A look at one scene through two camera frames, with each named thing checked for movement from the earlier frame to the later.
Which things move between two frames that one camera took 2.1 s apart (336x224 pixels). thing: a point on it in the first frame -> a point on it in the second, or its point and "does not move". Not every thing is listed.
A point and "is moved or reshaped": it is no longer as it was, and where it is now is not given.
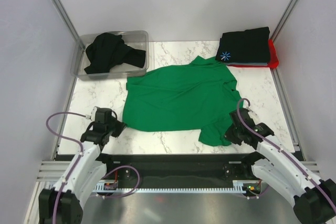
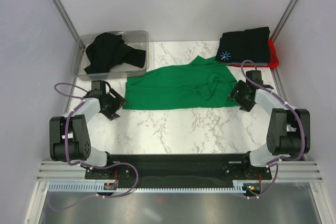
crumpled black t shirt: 108,51 does not move
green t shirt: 199,95 is moved or reshaped
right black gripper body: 233,134 -> 244,102
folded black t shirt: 251,45 does not move
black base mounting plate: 160,171 does not move
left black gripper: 120,127 -> 118,102
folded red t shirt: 273,60 does not move
